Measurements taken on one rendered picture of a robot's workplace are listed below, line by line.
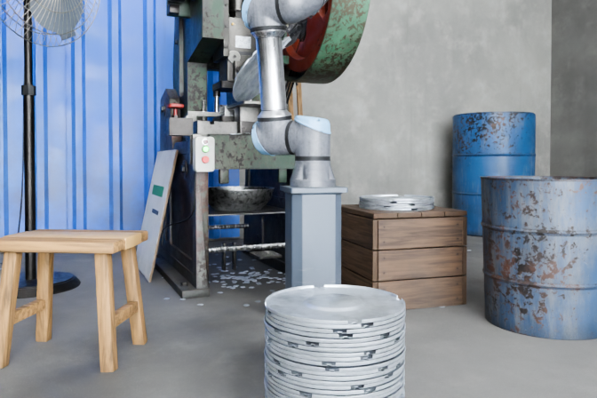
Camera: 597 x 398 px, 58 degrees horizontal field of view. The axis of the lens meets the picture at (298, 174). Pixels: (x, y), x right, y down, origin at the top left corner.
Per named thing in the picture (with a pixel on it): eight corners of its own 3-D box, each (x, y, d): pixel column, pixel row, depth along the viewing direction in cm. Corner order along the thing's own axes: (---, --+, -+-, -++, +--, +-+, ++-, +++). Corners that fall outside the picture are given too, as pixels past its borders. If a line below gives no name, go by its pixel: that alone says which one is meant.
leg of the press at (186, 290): (210, 296, 213) (210, 67, 211) (182, 299, 208) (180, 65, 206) (169, 258, 297) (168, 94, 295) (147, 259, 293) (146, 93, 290)
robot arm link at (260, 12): (289, 157, 175) (276, -17, 167) (250, 157, 182) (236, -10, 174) (305, 153, 186) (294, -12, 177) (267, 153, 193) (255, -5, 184)
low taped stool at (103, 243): (-14, 370, 139) (-16, 240, 138) (39, 339, 162) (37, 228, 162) (115, 374, 135) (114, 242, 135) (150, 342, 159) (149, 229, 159)
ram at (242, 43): (262, 81, 240) (262, 14, 239) (229, 79, 234) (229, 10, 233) (250, 86, 256) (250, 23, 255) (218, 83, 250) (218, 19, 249)
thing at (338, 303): (377, 285, 129) (377, 282, 129) (428, 320, 101) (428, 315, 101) (257, 290, 124) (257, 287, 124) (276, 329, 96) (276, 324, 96)
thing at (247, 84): (226, 83, 208) (226, 82, 208) (241, 113, 236) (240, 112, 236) (275, 30, 213) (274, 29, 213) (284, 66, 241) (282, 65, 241)
